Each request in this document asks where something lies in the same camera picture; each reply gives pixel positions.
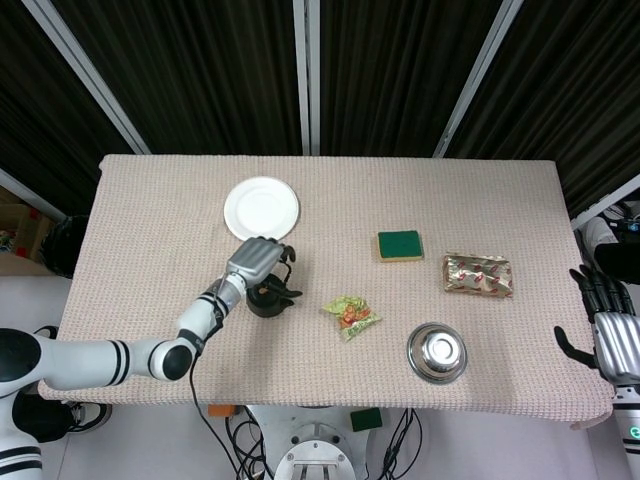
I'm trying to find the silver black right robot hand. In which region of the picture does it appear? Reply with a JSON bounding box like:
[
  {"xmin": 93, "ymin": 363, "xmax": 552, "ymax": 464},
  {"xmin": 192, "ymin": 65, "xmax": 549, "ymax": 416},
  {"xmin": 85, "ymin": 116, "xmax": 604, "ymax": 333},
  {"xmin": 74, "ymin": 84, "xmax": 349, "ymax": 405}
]
[{"xmin": 553, "ymin": 266, "xmax": 640, "ymax": 386}]

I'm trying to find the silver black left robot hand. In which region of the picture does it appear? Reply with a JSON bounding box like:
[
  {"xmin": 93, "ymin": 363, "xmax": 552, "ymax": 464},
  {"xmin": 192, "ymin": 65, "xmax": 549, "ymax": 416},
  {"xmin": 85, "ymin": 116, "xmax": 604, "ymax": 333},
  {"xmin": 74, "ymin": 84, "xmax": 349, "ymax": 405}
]
[{"xmin": 225, "ymin": 235, "xmax": 299, "ymax": 290}]

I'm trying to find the black teapot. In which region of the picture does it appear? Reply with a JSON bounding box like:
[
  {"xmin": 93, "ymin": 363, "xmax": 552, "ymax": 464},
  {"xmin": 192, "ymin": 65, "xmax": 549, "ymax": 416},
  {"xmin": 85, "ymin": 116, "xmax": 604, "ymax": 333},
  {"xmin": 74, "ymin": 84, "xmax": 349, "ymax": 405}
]
[{"xmin": 247, "ymin": 263, "xmax": 305, "ymax": 320}]

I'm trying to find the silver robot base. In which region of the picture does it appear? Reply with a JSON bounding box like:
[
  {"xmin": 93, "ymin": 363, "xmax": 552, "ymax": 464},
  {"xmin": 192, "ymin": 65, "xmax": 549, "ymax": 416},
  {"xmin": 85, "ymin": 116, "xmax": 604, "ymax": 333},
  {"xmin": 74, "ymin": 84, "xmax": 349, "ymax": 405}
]
[{"xmin": 273, "ymin": 404, "xmax": 374, "ymax": 480}]

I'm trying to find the white round plate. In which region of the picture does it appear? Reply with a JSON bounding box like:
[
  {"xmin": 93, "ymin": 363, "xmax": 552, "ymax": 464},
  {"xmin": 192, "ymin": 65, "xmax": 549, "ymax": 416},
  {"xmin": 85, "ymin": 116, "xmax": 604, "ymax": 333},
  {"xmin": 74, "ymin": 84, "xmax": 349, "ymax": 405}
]
[{"xmin": 223, "ymin": 178, "xmax": 302, "ymax": 241}]

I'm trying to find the black equipment box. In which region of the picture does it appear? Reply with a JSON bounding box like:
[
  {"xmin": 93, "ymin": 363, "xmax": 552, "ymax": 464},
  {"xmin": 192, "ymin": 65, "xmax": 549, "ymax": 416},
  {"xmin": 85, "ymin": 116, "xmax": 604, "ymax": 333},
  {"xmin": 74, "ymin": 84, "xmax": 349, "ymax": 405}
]
[{"xmin": 593, "ymin": 242, "xmax": 640, "ymax": 285}]

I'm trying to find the beige waffle tablecloth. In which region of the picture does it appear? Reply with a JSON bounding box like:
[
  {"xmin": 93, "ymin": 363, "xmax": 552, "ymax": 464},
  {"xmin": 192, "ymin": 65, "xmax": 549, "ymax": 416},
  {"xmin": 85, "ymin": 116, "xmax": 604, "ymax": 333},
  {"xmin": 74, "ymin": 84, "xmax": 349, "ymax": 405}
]
[{"xmin": 37, "ymin": 153, "xmax": 615, "ymax": 431}]

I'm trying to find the green snack bag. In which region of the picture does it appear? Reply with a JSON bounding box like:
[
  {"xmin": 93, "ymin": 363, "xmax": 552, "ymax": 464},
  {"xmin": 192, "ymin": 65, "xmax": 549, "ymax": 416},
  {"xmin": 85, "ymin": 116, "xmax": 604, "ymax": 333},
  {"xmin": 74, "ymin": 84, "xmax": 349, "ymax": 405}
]
[{"xmin": 322, "ymin": 294, "xmax": 384, "ymax": 344}]

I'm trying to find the green yellow sponge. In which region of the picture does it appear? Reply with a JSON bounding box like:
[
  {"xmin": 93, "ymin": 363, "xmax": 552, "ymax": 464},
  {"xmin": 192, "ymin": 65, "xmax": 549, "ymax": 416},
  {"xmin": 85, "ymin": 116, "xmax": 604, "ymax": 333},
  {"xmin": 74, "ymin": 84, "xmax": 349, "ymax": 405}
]
[{"xmin": 375, "ymin": 229, "xmax": 425, "ymax": 264}]

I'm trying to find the gold foil snack packet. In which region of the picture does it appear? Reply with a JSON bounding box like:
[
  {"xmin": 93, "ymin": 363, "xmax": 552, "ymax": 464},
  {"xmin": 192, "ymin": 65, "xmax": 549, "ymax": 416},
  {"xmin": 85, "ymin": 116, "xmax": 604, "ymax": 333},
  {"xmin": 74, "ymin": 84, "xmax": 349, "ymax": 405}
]
[{"xmin": 441, "ymin": 253, "xmax": 516, "ymax": 300}]

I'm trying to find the stainless steel bowl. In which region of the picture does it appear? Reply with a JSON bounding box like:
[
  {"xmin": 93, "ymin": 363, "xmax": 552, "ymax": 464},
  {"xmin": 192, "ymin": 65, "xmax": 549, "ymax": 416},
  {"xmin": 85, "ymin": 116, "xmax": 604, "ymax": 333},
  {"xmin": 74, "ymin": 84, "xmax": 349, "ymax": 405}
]
[{"xmin": 405, "ymin": 322, "xmax": 470, "ymax": 385}]

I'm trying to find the green sponge block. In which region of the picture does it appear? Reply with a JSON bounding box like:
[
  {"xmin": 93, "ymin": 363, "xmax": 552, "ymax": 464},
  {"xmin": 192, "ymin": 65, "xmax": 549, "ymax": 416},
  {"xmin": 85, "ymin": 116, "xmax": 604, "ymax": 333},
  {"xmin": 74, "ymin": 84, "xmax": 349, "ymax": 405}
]
[{"xmin": 349, "ymin": 407, "xmax": 384, "ymax": 434}]

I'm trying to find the black curtain panel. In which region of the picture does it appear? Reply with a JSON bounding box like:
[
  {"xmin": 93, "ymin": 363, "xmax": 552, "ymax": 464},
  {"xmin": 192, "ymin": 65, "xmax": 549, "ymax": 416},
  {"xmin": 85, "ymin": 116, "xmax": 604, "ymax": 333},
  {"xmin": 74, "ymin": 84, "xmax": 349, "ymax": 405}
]
[
  {"xmin": 318, "ymin": 0, "xmax": 501, "ymax": 157},
  {"xmin": 49, "ymin": 0, "xmax": 307, "ymax": 155},
  {"xmin": 0, "ymin": 0, "xmax": 137, "ymax": 199},
  {"xmin": 447, "ymin": 0, "xmax": 640, "ymax": 216}
]

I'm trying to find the black white sneaker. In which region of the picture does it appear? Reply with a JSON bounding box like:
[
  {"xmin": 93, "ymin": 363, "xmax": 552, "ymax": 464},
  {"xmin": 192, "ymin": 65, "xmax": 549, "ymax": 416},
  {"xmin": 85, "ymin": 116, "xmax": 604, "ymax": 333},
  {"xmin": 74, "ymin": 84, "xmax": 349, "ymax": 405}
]
[{"xmin": 69, "ymin": 402, "xmax": 114, "ymax": 435}]

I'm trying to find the cardboard box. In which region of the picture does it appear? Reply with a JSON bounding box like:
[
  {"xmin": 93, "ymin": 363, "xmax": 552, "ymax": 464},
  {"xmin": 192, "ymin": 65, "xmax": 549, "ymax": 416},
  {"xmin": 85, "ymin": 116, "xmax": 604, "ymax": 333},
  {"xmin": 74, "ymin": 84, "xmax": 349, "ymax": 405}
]
[{"xmin": 0, "ymin": 187, "xmax": 57, "ymax": 261}]

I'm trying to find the grey metal frame post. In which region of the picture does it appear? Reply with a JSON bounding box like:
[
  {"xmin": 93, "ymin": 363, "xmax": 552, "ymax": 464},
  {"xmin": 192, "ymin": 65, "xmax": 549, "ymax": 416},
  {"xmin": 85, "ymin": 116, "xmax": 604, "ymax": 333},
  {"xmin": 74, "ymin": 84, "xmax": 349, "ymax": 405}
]
[
  {"xmin": 433, "ymin": 0, "xmax": 525, "ymax": 158},
  {"xmin": 569, "ymin": 174, "xmax": 640, "ymax": 232},
  {"xmin": 293, "ymin": 0, "xmax": 322, "ymax": 156},
  {"xmin": 0, "ymin": 167, "xmax": 67, "ymax": 221},
  {"xmin": 22, "ymin": 0, "xmax": 151, "ymax": 155}
]

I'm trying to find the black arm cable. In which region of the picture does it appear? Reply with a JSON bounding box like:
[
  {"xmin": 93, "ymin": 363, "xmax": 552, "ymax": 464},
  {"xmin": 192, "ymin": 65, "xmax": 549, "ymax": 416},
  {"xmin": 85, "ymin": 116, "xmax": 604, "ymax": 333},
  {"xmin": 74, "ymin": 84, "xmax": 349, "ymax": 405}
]
[{"xmin": 188, "ymin": 319, "xmax": 251, "ymax": 480}]

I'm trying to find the black floor cable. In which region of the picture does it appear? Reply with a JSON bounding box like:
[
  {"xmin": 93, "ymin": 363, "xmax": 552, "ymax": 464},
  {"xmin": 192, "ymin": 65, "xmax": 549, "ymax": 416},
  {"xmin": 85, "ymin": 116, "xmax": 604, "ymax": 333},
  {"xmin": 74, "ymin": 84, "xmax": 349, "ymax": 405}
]
[
  {"xmin": 223, "ymin": 407, "xmax": 274, "ymax": 480},
  {"xmin": 382, "ymin": 407, "xmax": 422, "ymax": 480}
]

